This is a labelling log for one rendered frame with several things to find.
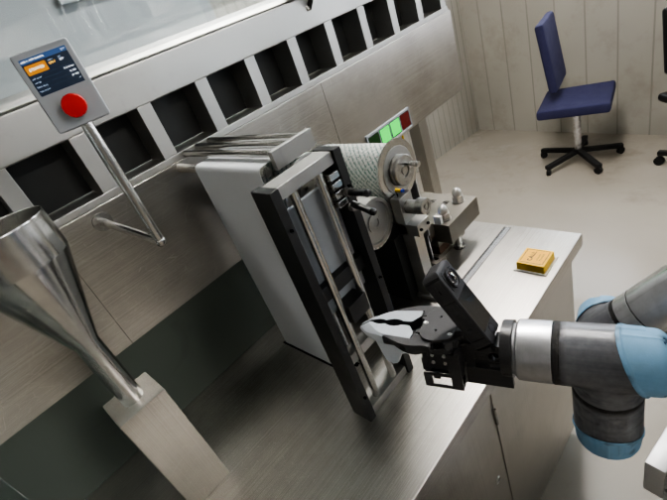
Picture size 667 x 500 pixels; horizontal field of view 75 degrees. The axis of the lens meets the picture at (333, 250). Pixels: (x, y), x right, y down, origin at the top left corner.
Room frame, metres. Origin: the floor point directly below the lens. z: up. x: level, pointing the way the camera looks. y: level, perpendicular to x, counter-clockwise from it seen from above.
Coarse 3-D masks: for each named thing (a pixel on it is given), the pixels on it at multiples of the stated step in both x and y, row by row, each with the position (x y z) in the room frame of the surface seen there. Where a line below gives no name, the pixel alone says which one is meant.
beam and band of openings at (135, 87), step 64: (320, 0) 1.38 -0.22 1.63; (384, 0) 1.56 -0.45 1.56; (192, 64) 1.11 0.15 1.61; (256, 64) 1.21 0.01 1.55; (320, 64) 1.43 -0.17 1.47; (0, 128) 0.87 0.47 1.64; (128, 128) 1.06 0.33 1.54; (192, 128) 1.15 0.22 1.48; (0, 192) 0.83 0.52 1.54; (64, 192) 0.95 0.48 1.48
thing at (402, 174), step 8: (392, 160) 0.94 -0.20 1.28; (400, 160) 0.94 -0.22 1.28; (408, 160) 0.95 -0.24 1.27; (392, 168) 0.93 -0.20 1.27; (400, 168) 0.93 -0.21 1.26; (408, 168) 0.95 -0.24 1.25; (392, 176) 0.93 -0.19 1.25; (400, 176) 0.93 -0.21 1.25; (408, 176) 0.94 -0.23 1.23; (400, 184) 0.92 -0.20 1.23
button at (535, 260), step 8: (528, 248) 0.91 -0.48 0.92; (520, 256) 0.89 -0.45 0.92; (528, 256) 0.88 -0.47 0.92; (536, 256) 0.87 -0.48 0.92; (544, 256) 0.85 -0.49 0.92; (552, 256) 0.85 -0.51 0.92; (520, 264) 0.87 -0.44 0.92; (528, 264) 0.85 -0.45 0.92; (536, 264) 0.84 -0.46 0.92; (544, 264) 0.83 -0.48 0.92; (536, 272) 0.83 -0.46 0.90; (544, 272) 0.82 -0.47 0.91
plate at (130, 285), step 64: (384, 64) 1.49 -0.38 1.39; (448, 64) 1.71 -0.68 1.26; (256, 128) 1.16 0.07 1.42; (320, 128) 1.28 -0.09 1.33; (192, 192) 1.02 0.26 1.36; (128, 256) 0.90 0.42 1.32; (192, 256) 0.97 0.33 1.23; (0, 320) 0.75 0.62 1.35; (128, 320) 0.85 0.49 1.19; (0, 384) 0.71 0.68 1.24; (64, 384) 0.75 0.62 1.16
